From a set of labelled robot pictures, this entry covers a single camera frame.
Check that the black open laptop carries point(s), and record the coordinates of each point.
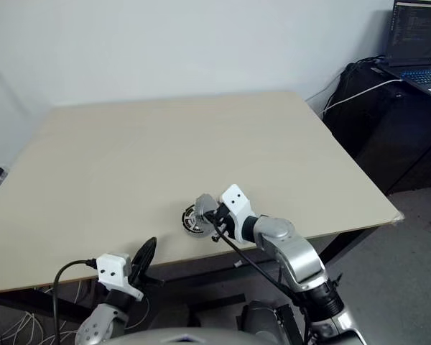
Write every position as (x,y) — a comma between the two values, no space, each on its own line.
(416,28)

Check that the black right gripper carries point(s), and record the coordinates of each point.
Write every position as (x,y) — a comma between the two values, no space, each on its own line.
(225,219)

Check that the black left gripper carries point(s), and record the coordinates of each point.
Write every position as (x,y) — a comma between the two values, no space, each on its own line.
(151,281)

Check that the black cabinet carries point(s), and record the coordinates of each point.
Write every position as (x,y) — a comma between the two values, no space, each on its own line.
(398,143)

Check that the silver robot torso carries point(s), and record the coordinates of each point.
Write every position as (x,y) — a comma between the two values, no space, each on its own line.
(201,331)

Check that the silver round motor lid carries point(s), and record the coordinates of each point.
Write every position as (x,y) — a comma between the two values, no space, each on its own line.
(204,205)

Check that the small grey table bracket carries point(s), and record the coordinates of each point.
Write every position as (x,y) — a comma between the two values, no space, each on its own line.
(237,265)

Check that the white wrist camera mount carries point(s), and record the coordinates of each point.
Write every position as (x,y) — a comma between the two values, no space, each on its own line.
(111,271)
(237,205)

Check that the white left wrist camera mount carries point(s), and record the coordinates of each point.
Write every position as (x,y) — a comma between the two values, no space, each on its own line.
(111,271)

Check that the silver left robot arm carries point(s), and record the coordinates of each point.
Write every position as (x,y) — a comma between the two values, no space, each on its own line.
(100,320)

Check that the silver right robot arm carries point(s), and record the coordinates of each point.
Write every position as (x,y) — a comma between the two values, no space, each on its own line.
(294,255)

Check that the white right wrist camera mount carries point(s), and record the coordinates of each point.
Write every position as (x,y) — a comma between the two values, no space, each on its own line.
(237,205)

